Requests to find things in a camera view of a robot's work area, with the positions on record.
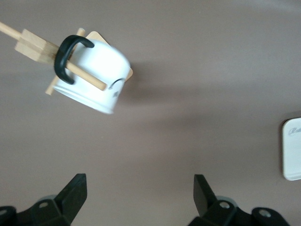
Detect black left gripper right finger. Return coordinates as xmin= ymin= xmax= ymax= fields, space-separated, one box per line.
xmin=189 ymin=174 xmax=292 ymax=226

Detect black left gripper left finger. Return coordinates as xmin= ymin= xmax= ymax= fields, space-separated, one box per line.
xmin=0 ymin=173 xmax=88 ymax=226

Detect white cup black handle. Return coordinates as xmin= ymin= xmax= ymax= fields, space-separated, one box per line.
xmin=52 ymin=35 xmax=131 ymax=115

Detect wooden cup rack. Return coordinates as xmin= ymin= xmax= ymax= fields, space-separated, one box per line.
xmin=0 ymin=21 xmax=135 ymax=96

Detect cream plastic tray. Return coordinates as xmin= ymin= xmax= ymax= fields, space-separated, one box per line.
xmin=280 ymin=116 xmax=301 ymax=182

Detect brown table cover mat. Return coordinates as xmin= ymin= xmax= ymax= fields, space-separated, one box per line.
xmin=0 ymin=0 xmax=301 ymax=226

